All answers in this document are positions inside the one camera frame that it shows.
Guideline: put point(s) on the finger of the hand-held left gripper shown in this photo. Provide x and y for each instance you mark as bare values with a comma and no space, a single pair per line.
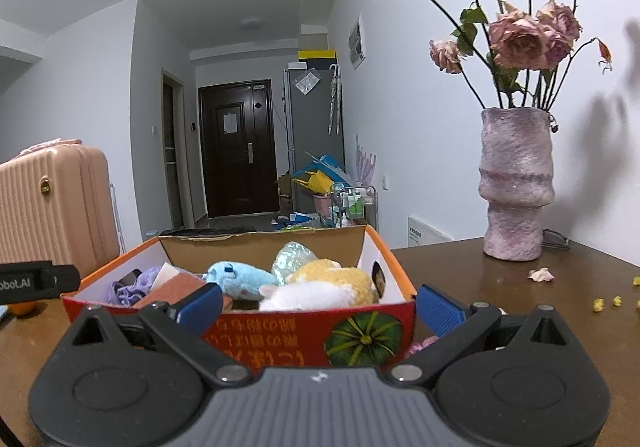
65,279

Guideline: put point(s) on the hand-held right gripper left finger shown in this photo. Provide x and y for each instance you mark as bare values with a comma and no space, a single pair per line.
202,308

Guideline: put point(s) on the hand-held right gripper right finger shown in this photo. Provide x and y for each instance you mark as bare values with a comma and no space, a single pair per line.
437,309

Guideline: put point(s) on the purple satin scrunchie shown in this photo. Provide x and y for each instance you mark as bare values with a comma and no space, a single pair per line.
424,345

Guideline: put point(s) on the brown sponge block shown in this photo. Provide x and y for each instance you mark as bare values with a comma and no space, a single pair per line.
167,292

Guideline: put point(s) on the light blue plush toy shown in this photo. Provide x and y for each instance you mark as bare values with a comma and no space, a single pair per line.
240,277

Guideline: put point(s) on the red cardboard box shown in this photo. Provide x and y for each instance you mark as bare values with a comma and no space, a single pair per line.
290,332

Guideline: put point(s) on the clear plastic bag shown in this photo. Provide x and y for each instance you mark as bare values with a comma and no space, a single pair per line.
306,82
295,257

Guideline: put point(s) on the yellow and white plush sheep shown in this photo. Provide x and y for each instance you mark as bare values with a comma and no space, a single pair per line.
320,292

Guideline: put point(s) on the orange fruit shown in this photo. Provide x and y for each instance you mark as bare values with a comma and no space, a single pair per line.
21,309

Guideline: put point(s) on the pink ribbed suitcase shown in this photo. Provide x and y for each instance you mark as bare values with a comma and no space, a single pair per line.
55,207

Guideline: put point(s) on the black chair back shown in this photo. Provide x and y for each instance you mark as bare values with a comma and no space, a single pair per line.
207,230

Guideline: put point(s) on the white trolley cart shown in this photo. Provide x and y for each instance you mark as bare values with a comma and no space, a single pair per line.
367,207

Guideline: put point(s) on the floor clutter pile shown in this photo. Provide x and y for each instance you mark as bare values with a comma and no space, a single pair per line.
300,222

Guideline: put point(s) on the toiletry bottles in trolley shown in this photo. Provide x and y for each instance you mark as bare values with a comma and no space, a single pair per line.
356,204

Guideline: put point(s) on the brown floor carton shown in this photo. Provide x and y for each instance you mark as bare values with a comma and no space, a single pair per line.
285,194

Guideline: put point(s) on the purple textured vase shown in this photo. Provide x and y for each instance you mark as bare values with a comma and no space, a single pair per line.
515,187

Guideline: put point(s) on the pink bin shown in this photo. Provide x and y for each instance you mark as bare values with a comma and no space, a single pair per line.
322,204

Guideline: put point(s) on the dark brown entrance door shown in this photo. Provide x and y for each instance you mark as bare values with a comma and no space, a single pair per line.
240,152

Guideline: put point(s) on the scattered yellow flower bits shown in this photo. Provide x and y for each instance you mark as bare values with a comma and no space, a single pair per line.
598,304

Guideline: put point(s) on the white paper on door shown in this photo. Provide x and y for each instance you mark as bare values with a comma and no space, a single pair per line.
230,123

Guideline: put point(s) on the grey refrigerator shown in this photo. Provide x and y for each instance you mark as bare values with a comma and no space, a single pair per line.
312,127

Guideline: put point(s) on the hanging white umbrella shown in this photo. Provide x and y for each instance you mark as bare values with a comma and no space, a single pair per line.
335,99

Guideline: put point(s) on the clear plastic bag on refrigerator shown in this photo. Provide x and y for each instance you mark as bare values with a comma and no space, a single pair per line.
306,82

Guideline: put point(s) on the yellow and black box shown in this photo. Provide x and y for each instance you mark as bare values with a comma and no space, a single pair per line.
317,55

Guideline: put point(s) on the bouquet of dried pink roses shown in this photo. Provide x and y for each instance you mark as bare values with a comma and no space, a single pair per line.
520,37

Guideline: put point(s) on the white box against wall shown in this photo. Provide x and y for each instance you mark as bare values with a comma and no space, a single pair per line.
430,229

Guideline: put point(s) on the white wall socket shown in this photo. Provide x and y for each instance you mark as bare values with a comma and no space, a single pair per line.
385,182

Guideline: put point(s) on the side doorway frame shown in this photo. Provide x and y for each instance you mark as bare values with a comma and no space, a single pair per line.
175,152

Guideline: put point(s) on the purple lavender wall decal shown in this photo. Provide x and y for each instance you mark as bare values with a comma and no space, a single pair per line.
365,159

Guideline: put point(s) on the white wall panel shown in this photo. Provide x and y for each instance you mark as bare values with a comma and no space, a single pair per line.
356,43

